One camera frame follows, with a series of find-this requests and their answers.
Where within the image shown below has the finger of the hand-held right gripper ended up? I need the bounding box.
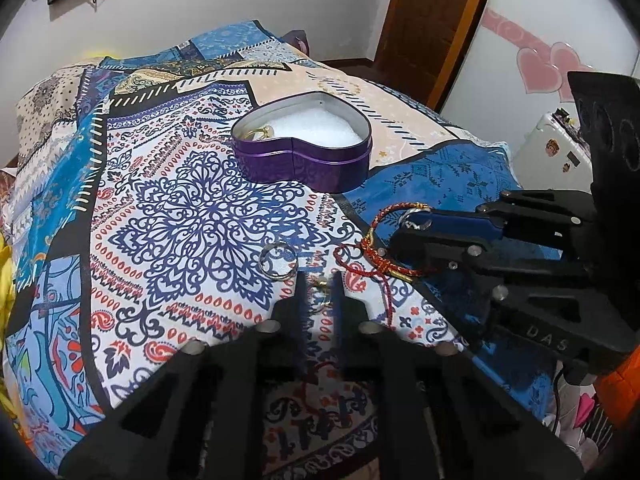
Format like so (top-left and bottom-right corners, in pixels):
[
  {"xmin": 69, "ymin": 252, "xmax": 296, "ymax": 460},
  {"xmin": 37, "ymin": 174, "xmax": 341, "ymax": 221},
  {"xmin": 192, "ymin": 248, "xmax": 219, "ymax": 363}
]
[
  {"xmin": 399, "ymin": 188, "xmax": 599, "ymax": 257},
  {"xmin": 388, "ymin": 231, "xmax": 607, "ymax": 362}
]

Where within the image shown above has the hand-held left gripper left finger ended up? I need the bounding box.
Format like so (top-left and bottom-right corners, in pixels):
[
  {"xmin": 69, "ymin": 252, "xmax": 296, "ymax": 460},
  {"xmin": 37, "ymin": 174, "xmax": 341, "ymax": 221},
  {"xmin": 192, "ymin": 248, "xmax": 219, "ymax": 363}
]
[{"xmin": 59, "ymin": 271, "xmax": 309, "ymax": 480}]

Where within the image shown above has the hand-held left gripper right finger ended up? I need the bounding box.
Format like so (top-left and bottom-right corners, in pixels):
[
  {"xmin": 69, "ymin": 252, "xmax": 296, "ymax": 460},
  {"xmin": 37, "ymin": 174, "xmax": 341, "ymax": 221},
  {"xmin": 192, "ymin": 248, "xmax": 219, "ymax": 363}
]
[{"xmin": 331, "ymin": 269, "xmax": 587, "ymax": 480}]

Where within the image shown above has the small gold ring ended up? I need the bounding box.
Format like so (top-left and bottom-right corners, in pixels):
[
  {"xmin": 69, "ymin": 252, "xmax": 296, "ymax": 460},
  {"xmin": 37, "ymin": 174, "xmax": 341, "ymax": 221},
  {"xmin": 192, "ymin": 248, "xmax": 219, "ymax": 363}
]
[{"xmin": 312, "ymin": 280, "xmax": 335, "ymax": 312}]

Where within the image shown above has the thin silver ring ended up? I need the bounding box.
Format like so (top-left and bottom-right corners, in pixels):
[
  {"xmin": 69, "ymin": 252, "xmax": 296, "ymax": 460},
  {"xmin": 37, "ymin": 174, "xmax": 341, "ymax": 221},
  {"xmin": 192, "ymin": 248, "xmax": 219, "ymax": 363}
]
[{"xmin": 397, "ymin": 208, "xmax": 434, "ymax": 231}]

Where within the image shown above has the red braided bracelet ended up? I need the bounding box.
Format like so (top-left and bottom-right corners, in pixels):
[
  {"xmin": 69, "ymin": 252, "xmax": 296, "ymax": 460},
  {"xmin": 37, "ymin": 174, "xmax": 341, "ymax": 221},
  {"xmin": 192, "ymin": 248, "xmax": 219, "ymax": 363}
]
[{"xmin": 333, "ymin": 202, "xmax": 432, "ymax": 284}]

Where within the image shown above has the purple heart-shaped tin box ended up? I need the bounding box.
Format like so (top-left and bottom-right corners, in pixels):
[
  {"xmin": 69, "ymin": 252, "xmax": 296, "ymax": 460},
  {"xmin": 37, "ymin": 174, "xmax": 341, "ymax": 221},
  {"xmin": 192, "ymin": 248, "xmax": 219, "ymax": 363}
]
[{"xmin": 231, "ymin": 91, "xmax": 373, "ymax": 194}]

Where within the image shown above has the white box with stickers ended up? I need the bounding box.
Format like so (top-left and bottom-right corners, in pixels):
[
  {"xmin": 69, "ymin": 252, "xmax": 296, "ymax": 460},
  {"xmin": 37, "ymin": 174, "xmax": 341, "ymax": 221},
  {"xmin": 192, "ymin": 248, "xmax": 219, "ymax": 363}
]
[{"xmin": 510, "ymin": 109, "xmax": 597, "ymax": 197}]

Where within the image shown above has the white cabinet with pink hearts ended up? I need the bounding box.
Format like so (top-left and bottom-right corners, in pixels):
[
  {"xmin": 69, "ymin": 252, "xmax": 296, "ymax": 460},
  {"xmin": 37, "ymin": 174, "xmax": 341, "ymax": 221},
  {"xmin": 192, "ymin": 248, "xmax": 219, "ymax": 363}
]
[{"xmin": 439, "ymin": 0, "xmax": 640, "ymax": 162}]

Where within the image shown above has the patterned blue printed blanket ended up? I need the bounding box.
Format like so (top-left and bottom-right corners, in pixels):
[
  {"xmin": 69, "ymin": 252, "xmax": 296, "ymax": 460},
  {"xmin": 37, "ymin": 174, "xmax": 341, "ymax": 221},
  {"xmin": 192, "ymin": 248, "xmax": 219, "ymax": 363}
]
[{"xmin": 0, "ymin": 20, "xmax": 517, "ymax": 477}]

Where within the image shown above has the white foam lining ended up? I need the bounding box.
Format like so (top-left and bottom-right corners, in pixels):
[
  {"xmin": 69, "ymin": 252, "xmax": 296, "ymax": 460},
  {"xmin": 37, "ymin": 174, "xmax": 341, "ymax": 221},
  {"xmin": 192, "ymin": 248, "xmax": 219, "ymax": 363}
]
[{"xmin": 245, "ymin": 100, "xmax": 363, "ymax": 149}]

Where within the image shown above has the orange cloth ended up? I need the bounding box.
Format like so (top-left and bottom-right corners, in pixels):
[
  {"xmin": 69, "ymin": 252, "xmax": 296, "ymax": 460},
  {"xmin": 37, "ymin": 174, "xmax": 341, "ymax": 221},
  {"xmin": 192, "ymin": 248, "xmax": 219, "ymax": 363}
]
[{"xmin": 594, "ymin": 347, "xmax": 640, "ymax": 423}]

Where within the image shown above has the brown wooden door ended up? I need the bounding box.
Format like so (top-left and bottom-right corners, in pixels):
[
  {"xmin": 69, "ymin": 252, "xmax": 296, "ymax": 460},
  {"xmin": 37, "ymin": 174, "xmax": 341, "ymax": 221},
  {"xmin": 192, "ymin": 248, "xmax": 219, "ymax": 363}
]
[{"xmin": 372, "ymin": 0, "xmax": 501, "ymax": 112}]

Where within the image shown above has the pink and white clothes pile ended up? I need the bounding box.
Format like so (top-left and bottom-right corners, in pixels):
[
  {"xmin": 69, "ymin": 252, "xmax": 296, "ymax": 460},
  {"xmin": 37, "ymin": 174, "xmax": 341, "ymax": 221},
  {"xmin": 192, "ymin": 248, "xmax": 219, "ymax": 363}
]
[{"xmin": 544, "ymin": 367, "xmax": 623, "ymax": 463}]

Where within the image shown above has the purple pillow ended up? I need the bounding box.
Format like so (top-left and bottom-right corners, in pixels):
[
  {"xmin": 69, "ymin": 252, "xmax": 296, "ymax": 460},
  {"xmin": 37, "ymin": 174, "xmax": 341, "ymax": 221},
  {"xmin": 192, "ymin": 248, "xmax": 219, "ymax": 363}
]
[{"xmin": 279, "ymin": 29, "xmax": 312, "ymax": 57}]

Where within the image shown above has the wide silver ring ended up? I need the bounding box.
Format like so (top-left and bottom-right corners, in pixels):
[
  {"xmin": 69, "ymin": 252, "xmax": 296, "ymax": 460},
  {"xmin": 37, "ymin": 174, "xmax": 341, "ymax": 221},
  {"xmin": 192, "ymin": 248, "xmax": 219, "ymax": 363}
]
[{"xmin": 258, "ymin": 242, "xmax": 300, "ymax": 280}]

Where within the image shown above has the black cable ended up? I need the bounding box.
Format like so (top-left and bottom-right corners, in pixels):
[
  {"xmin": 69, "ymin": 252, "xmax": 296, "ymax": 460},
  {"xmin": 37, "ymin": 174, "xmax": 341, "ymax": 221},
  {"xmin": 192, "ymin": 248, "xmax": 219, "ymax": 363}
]
[{"xmin": 551, "ymin": 360, "xmax": 576, "ymax": 426}]

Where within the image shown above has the gold ring with pearl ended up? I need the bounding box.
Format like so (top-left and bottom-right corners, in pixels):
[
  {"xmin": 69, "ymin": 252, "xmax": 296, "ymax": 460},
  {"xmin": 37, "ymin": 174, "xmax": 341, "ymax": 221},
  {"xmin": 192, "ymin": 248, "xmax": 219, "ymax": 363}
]
[{"xmin": 244, "ymin": 124, "xmax": 279, "ymax": 142}]

